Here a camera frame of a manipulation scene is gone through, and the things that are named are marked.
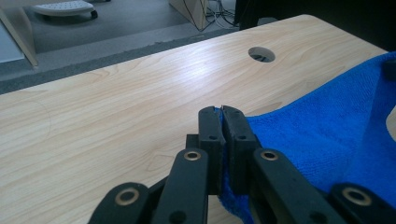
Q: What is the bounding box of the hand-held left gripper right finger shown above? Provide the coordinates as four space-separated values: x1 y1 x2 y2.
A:
220 105 262 195

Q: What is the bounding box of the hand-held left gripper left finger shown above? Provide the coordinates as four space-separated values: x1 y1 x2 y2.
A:
185 105 226 196

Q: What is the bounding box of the blue microfibre cloth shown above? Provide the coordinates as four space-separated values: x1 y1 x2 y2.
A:
217 50 396 224

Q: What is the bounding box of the black curtain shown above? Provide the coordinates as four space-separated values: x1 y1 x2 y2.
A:
258 0 396 53

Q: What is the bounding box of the white panel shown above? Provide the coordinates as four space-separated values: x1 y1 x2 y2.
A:
0 21 25 64

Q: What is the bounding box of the black power cable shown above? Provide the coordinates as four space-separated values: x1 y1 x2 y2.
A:
182 0 238 33

